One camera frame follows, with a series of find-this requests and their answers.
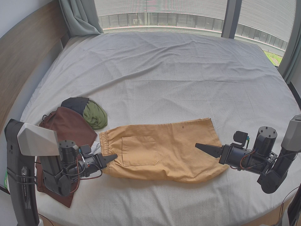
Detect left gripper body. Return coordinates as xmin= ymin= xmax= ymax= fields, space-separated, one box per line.
xmin=80 ymin=153 xmax=109 ymax=175

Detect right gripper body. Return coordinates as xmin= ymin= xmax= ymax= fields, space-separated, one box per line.
xmin=218 ymin=144 xmax=247 ymax=170

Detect mustard yellow shorts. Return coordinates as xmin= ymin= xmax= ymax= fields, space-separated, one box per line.
xmin=98 ymin=118 xmax=227 ymax=184

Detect brown shorts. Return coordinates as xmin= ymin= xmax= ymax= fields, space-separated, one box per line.
xmin=35 ymin=106 xmax=98 ymax=208

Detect olive green garment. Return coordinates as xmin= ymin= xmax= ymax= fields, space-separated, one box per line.
xmin=83 ymin=100 xmax=108 ymax=130

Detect black garment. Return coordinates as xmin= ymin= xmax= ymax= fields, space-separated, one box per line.
xmin=62 ymin=97 xmax=90 ymax=115

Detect bed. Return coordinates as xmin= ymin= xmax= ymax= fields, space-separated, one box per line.
xmin=0 ymin=0 xmax=301 ymax=226

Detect grey-green curtain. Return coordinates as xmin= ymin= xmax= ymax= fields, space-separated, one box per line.
xmin=56 ymin=0 xmax=104 ymax=38

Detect window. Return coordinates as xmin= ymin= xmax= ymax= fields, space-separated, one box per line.
xmin=90 ymin=0 xmax=301 ymax=84

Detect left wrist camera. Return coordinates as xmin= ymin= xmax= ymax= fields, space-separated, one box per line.
xmin=79 ymin=145 xmax=92 ymax=156

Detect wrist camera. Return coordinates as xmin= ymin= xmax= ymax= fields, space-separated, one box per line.
xmin=233 ymin=131 xmax=249 ymax=148
xmin=79 ymin=145 xmax=92 ymax=156

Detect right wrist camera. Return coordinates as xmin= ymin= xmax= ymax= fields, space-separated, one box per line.
xmin=233 ymin=131 xmax=249 ymax=148

